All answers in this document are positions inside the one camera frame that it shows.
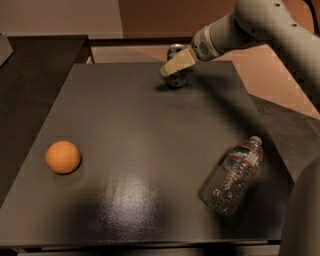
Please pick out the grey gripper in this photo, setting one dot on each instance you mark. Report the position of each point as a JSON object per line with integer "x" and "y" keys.
{"x": 202, "y": 48}

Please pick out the green and white 7up can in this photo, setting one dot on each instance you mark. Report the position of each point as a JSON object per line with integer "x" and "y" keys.
{"x": 178, "y": 79}

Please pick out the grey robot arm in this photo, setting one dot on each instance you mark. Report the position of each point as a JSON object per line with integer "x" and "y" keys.
{"x": 254, "y": 22}

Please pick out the clear plastic water bottle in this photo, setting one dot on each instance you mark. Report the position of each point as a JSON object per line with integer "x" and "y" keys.
{"x": 225, "y": 189}

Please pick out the orange fruit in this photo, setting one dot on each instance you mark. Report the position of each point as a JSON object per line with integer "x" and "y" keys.
{"x": 63, "y": 157}

